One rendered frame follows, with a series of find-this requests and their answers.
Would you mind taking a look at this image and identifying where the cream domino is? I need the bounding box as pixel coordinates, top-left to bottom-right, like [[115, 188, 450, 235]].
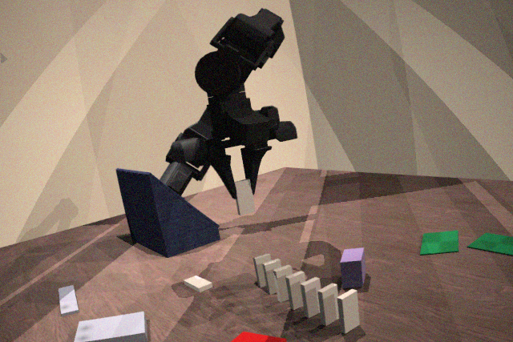
[[317, 283, 339, 326], [263, 259, 282, 295], [301, 277, 321, 318], [184, 276, 212, 292], [273, 265, 293, 302], [253, 253, 271, 288], [234, 179, 256, 215], [337, 289, 360, 334], [285, 271, 305, 310]]

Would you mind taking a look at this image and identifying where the red flat block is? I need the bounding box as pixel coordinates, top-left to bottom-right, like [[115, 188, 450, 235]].
[[232, 332, 287, 342]]

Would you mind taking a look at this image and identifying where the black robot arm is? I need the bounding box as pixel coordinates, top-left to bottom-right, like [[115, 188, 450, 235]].
[[160, 8, 285, 199]]

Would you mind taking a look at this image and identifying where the purple block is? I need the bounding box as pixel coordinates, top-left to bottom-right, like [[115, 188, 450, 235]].
[[340, 247, 366, 288]]

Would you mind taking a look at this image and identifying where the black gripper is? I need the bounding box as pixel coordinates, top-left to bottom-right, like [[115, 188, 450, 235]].
[[170, 92, 297, 199]]

